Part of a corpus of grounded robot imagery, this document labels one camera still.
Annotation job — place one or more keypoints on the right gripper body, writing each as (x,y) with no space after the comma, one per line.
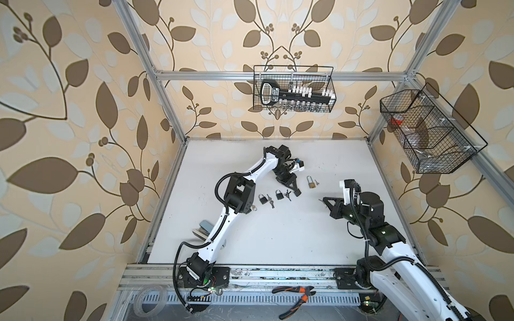
(343,211)

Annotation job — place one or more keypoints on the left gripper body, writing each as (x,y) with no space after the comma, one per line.
(284,174)

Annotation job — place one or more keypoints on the brass padlock shackle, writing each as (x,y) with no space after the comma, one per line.
(311,182)

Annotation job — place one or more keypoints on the black padlock with keys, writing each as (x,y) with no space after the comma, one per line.
(265,199)

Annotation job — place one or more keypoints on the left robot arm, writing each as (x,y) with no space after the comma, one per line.
(236,192)

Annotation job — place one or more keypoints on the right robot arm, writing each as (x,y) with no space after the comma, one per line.
(390,264)

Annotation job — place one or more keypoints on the black white tool in basket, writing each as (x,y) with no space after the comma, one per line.
(270,93)

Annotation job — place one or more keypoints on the red cap item in basket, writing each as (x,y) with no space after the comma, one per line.
(396,120)

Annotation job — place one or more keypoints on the clear tape roll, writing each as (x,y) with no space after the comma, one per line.
(150,301)

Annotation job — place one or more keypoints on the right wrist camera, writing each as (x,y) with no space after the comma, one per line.
(351,191)

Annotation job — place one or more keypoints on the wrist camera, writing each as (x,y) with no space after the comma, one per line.
(351,191)
(296,165)

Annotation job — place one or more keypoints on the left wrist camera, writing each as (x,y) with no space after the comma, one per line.
(296,165)

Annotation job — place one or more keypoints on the back wire basket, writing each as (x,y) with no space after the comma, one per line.
(319,78)

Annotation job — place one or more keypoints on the wire basket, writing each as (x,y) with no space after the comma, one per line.
(319,78)
(435,136)

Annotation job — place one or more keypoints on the right wire basket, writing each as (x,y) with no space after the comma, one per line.
(435,136)

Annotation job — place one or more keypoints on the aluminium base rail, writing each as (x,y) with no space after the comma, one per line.
(253,285)

